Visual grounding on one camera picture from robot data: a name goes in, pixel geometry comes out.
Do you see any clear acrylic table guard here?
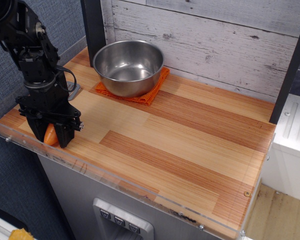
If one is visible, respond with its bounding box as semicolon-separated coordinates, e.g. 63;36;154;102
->
0;36;276;240

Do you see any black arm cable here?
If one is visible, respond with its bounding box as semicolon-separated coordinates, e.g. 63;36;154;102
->
55;64;77;93

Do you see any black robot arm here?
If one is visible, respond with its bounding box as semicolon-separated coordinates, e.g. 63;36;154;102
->
0;0;84;148

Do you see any silver metal bowl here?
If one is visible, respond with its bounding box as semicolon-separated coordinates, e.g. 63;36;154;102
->
92;40;165;98

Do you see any yellow tape object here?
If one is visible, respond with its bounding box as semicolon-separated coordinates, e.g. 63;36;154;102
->
8;228;35;240

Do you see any orange folded cloth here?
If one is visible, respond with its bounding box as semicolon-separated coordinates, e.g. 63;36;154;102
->
94;66;170;106

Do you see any white ribbed box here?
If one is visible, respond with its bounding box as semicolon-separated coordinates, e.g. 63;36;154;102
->
260;94;300;200

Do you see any green handled grey spatula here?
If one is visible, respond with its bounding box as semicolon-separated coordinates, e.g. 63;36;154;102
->
66;81;81;101

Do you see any silver dispenser button panel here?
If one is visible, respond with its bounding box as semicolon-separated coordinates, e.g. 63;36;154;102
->
93;197;155;240

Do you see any black vertical post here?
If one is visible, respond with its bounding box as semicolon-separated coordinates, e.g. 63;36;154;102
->
80;0;106;67
269;35;300;124

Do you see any orange toy carrot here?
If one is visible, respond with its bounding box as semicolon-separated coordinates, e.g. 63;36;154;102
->
43;123;58;146

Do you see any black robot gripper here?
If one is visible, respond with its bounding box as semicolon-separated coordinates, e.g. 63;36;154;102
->
15;69;84;149

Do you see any grey toy fridge cabinet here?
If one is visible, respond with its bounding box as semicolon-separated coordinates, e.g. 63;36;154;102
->
37;153;231;240

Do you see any black left vertical post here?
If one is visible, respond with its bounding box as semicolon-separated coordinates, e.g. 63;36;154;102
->
80;0;106;67

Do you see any black right vertical post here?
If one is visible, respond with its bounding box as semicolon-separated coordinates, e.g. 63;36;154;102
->
269;35;300;124

